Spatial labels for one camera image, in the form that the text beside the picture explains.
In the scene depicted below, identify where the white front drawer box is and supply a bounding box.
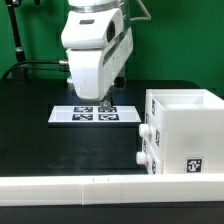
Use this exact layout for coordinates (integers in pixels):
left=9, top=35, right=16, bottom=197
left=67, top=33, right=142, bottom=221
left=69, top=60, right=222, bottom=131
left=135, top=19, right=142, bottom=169
left=136, top=148, right=163, bottom=175

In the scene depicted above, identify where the black lower base cable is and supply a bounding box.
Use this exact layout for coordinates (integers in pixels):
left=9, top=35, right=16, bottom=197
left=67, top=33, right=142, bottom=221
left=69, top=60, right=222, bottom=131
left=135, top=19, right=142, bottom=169
left=26, top=66, right=71, bottom=74

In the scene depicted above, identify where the white front barrier wall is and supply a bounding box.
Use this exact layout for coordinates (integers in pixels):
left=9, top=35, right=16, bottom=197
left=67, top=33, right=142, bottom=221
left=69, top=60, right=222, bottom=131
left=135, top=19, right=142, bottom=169
left=0, top=174, right=224, bottom=206

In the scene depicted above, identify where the black camera stand pole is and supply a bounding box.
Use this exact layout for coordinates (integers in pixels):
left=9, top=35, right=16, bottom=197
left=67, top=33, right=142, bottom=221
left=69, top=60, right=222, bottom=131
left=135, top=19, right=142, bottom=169
left=2, top=0, right=29, bottom=81

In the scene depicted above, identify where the white drawer box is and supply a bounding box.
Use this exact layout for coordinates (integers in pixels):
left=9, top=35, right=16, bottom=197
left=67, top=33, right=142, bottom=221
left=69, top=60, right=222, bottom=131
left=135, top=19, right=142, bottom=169
left=139, top=112, right=162, bottom=157
left=136, top=148, right=163, bottom=175

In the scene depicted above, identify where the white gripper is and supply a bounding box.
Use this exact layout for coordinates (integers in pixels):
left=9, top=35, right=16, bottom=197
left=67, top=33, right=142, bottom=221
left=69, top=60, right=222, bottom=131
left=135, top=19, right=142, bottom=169
left=61, top=8, right=133, bottom=110

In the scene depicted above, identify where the white drawer cabinet frame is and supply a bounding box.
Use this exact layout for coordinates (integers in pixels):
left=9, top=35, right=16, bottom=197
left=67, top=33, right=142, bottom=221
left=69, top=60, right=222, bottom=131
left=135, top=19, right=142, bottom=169
left=145, top=89, right=224, bottom=174

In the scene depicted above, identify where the white marker tag plate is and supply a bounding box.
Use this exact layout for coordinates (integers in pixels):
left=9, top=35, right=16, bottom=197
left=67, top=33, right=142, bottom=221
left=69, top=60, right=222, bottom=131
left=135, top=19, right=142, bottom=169
left=48, top=106, right=141, bottom=123

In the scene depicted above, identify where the black upper base cable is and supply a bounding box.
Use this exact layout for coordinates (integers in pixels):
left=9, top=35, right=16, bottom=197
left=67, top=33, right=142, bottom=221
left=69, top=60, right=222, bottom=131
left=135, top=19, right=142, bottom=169
left=1, top=59, right=70, bottom=80

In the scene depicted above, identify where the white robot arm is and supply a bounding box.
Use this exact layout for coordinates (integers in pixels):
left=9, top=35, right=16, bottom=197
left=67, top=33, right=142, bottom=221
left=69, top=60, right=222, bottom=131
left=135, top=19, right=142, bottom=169
left=61, top=0, right=133, bottom=110

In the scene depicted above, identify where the black base cable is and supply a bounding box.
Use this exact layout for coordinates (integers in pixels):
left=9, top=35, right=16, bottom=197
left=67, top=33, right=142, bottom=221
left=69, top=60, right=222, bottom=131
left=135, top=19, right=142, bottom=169
left=1, top=59, right=70, bottom=80
left=26, top=66, right=71, bottom=74

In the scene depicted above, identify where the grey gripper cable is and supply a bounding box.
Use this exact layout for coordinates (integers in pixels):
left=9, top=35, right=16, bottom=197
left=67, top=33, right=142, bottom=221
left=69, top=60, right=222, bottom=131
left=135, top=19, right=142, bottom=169
left=129, top=0, right=152, bottom=23

